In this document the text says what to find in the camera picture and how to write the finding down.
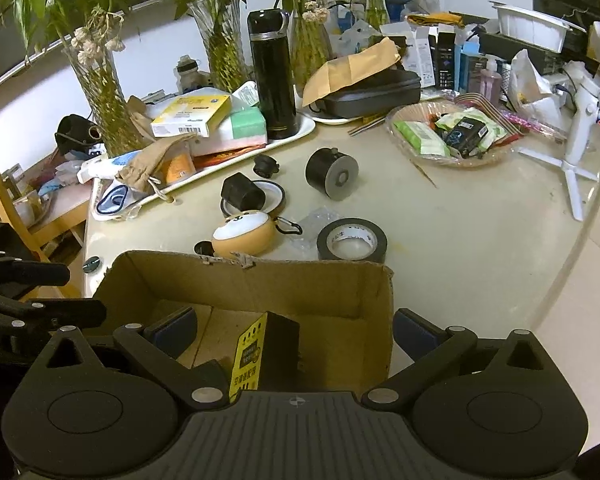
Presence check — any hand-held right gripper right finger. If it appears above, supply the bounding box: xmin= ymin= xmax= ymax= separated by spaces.
xmin=362 ymin=308 xmax=551 ymax=409

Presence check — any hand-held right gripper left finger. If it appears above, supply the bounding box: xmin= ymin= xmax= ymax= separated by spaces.
xmin=42 ymin=306 xmax=230 ymax=411

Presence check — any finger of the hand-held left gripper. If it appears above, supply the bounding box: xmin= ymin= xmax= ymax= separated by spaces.
xmin=0 ymin=291 xmax=107 ymax=333
xmin=0 ymin=251 xmax=72 ymax=291

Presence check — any wide black tape roll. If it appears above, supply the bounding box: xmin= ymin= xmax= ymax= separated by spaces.
xmin=317 ymin=218 xmax=388 ymax=264

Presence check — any brown bear-shaped case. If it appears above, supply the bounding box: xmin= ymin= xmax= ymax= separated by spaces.
xmin=211 ymin=210 xmax=303 ymax=260

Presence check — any brown cardboard box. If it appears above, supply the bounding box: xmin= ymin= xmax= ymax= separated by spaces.
xmin=92 ymin=250 xmax=396 ymax=397

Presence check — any black block adapter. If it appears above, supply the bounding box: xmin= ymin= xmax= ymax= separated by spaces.
xmin=220 ymin=172 xmax=266 ymax=211

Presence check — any black cylinder with grey face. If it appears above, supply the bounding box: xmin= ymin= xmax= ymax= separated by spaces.
xmin=305 ymin=147 xmax=359 ymax=201

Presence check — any small black knob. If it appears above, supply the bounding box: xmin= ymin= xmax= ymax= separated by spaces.
xmin=253 ymin=154 xmax=280 ymax=179

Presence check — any wooden side table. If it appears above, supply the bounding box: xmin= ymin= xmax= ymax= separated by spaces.
xmin=14 ymin=189 xmax=92 ymax=257

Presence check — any yellow and black packet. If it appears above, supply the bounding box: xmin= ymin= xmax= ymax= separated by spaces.
xmin=229 ymin=311 xmax=301 ymax=402

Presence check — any white and blue tube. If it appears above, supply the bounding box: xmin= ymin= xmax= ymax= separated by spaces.
xmin=77 ymin=152 xmax=132 ymax=184

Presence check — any orange packet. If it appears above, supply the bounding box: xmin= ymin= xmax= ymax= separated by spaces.
xmin=167 ymin=152 xmax=197 ymax=184

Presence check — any red packet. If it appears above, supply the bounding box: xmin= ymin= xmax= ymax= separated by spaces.
xmin=194 ymin=144 xmax=267 ymax=170

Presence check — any glass vase with green stems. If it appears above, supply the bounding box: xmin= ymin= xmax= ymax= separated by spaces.
xmin=61 ymin=35 xmax=147 ymax=159
xmin=187 ymin=0 xmax=251 ymax=94
xmin=289 ymin=0 xmax=334 ymax=99
xmin=362 ymin=0 xmax=391 ymax=31

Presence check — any green wet wipes pack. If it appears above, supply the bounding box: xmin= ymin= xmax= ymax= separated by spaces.
xmin=393 ymin=119 xmax=451 ymax=159

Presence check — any black packet with blue print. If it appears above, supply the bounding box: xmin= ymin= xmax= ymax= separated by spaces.
xmin=442 ymin=117 xmax=490 ymax=156

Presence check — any green tissue pack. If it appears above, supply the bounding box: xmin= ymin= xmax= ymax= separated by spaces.
xmin=215 ymin=107 xmax=269 ymax=146

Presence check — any yellow and white box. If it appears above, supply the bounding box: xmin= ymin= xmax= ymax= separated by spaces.
xmin=150 ymin=93 xmax=232 ymax=139

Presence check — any light green wipes pack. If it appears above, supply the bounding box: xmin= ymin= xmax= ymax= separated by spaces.
xmin=434 ymin=107 xmax=508 ymax=143

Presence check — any white plate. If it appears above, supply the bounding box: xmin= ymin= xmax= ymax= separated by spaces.
xmin=309 ymin=105 xmax=382 ymax=125

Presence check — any white plastic tray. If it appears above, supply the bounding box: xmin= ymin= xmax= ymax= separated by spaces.
xmin=90 ymin=110 xmax=317 ymax=222

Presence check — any black zip case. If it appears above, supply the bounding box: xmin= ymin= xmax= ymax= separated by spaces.
xmin=322 ymin=69 xmax=422 ymax=119

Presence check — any pink bottle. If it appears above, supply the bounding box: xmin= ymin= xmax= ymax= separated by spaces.
xmin=481 ymin=57 xmax=504 ymax=106

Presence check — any white gimbal tripod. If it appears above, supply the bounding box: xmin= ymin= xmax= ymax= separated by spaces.
xmin=517 ymin=20 xmax=600 ymax=222

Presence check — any brown paper envelope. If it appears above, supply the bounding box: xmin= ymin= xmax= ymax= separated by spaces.
xmin=302 ymin=37 xmax=402 ymax=107

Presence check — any black thermos bottle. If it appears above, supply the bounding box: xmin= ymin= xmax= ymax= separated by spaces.
xmin=247 ymin=9 xmax=299 ymax=140

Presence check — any tall blue box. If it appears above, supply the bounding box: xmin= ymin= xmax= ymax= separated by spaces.
xmin=457 ymin=42 xmax=481 ymax=94

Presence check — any tall black box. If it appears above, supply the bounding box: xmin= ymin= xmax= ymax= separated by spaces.
xmin=434 ymin=32 xmax=456 ymax=91

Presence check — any white plastic bag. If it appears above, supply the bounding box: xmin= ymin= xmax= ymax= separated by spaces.
xmin=509 ymin=48 xmax=564 ymax=126

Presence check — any tall white box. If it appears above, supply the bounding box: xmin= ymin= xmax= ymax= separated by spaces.
xmin=414 ymin=27 xmax=439 ymax=89

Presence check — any white food container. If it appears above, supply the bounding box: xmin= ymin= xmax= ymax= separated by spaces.
xmin=489 ymin=2 xmax=586 ymax=54

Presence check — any curved wooden chair frame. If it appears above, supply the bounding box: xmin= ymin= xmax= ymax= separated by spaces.
xmin=0 ymin=109 xmax=52 ymax=262

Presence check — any brown drawstring pouch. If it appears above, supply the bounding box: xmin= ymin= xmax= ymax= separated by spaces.
xmin=115 ymin=134 xmax=197 ymax=194

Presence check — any colourful ribbon cable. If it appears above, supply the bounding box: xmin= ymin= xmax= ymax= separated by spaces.
xmin=347 ymin=114 xmax=389 ymax=136

